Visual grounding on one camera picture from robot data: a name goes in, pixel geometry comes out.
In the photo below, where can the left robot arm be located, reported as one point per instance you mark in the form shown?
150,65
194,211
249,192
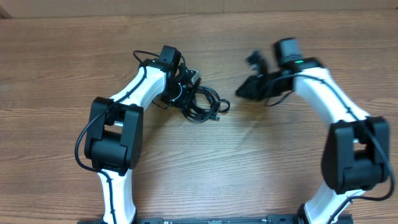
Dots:
114,134

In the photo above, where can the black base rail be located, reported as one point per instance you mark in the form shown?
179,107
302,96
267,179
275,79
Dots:
214,221

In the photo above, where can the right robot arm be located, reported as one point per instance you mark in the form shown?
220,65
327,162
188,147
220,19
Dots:
355,161

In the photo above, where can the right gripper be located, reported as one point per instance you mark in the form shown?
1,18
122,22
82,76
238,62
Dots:
259,82

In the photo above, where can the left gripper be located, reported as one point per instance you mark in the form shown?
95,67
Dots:
181,103

